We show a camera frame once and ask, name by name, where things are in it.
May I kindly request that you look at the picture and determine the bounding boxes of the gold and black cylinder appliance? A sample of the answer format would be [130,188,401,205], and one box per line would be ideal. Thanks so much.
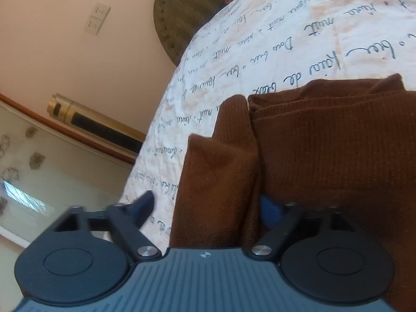
[46,93,146,155]

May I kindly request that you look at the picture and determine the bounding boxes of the white wall outlet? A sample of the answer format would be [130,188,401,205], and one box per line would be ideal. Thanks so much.
[84,3,111,36]

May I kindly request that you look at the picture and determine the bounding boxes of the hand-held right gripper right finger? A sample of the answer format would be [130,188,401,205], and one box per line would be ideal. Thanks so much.
[251,195,361,261]

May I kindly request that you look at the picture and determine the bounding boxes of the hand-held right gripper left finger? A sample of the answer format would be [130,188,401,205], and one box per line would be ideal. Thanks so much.
[54,190,161,262]

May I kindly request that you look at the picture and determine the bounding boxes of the brown knit sweater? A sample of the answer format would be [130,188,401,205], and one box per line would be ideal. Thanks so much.
[169,73,416,312]

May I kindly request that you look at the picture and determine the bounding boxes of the floral glass panel, wooden frame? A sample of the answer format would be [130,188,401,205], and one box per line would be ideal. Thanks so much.
[0,93,137,249]

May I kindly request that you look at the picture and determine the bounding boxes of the white script-printed bedsheet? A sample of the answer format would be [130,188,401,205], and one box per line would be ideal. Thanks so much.
[117,0,416,251]

